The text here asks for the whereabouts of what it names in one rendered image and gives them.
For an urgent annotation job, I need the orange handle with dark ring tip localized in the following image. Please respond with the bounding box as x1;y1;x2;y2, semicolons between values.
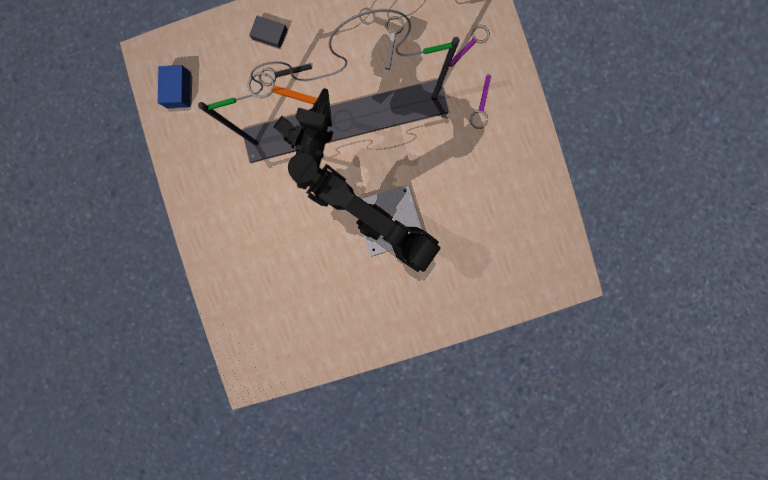
247;72;317;104

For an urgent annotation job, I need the grey loop with purple handle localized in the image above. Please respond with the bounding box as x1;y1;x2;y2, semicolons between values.
470;75;491;129
449;25;489;67

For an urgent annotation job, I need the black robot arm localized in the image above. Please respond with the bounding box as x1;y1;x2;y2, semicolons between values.
273;115;441;272

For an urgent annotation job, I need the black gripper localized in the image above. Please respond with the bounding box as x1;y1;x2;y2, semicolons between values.
295;88;334;162

